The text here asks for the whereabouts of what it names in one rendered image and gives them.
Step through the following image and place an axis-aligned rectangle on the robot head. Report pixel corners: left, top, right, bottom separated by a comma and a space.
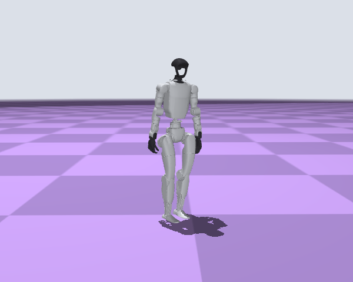
171, 58, 189, 83

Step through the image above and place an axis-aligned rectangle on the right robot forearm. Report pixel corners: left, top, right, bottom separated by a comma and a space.
149, 108, 160, 137

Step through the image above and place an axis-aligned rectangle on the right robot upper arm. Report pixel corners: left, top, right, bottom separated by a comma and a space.
155, 83, 169, 116

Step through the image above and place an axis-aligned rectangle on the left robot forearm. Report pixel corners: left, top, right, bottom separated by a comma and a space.
192, 113, 202, 136

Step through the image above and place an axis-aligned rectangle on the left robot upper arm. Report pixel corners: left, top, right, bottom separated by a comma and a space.
190, 84, 201, 116

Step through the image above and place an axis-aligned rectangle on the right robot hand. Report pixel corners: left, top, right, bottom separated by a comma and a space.
148, 133, 159, 153

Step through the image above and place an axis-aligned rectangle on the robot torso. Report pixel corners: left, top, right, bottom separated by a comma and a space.
164, 79, 191, 143

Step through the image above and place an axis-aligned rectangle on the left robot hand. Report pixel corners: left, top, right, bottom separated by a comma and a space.
195, 132, 202, 154

